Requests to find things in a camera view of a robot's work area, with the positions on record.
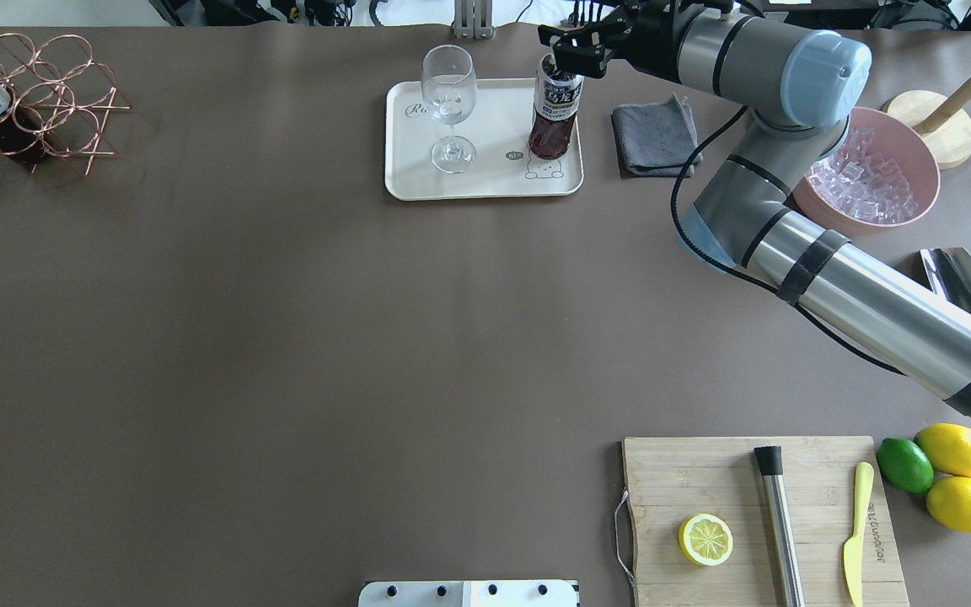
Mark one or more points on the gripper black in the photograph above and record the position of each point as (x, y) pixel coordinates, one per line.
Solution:
(652, 42)

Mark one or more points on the tea bottle white cap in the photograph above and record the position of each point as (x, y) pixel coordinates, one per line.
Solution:
(557, 95)

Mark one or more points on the copper wire bottle basket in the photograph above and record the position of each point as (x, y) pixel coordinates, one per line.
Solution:
(70, 93)

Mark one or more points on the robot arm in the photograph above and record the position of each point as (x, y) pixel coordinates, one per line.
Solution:
(759, 218)

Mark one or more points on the grey folded cloth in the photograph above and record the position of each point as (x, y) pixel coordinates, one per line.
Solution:
(656, 140)

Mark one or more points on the cream serving tray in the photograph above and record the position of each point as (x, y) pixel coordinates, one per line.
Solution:
(499, 128)

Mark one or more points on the wine glass on tray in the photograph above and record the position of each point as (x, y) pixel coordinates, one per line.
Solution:
(448, 89)

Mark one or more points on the pink bowl with ice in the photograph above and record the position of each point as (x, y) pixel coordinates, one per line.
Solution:
(882, 176)

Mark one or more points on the wooden glass tree stand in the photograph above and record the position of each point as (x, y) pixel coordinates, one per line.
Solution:
(941, 122)

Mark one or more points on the metal ice scoop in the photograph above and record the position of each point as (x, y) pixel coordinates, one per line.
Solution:
(948, 272)

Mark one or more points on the wooden cutting board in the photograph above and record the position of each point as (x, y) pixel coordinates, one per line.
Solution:
(670, 479)

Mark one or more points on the steel muddler black tip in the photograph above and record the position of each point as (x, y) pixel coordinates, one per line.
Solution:
(768, 458)

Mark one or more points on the lemon half slice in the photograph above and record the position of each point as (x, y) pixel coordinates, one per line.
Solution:
(706, 539)

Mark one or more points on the yellow plastic knife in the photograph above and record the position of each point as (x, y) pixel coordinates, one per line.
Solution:
(853, 548)

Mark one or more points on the lime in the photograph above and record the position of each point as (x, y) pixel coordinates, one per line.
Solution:
(905, 465)

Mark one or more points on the yellow lemon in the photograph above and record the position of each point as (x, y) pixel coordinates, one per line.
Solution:
(948, 447)
(949, 502)

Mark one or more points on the aluminium frame post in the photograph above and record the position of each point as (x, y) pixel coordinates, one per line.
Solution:
(473, 20)

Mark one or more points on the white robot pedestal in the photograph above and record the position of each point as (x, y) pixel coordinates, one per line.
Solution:
(496, 592)

